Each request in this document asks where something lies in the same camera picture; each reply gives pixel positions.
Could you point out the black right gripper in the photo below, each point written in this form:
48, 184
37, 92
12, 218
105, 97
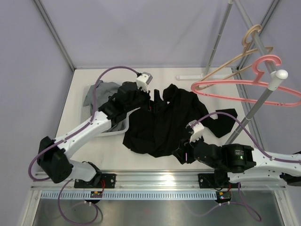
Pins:
180, 155

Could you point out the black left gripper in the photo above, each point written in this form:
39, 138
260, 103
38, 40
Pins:
157, 104

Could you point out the black shirt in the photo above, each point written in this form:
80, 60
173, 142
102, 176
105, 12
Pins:
159, 134

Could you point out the grey shirt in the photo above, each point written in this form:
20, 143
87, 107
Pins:
104, 90

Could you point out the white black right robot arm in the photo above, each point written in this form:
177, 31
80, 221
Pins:
236, 163

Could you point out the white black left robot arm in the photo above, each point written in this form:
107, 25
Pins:
54, 155

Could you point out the white plastic basket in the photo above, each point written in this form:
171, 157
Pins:
85, 111

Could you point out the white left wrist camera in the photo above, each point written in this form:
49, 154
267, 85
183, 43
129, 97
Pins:
143, 80

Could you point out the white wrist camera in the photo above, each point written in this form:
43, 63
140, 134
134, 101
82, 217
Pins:
143, 80
196, 129

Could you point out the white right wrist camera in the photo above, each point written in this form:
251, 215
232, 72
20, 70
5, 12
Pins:
196, 129

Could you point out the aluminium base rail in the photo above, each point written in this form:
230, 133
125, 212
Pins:
177, 180

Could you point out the white slotted cable duct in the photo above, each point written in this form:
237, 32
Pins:
130, 195

